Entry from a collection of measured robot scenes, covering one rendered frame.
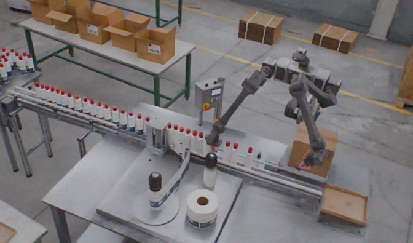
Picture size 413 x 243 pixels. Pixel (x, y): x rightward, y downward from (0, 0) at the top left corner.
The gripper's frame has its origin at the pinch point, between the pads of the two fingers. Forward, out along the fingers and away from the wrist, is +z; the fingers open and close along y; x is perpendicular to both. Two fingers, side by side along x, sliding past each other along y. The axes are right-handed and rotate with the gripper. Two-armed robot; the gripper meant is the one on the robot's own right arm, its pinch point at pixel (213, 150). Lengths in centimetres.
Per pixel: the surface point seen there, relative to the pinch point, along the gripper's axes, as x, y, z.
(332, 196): 11, 89, 19
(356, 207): 8, 106, 19
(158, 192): -57, -15, -4
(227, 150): 3.7, 9.1, -0.6
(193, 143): 3.9, -17.9, 3.3
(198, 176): -16.6, -4.1, 13.8
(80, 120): 0, -121, 14
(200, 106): 5.6, -14.2, -31.1
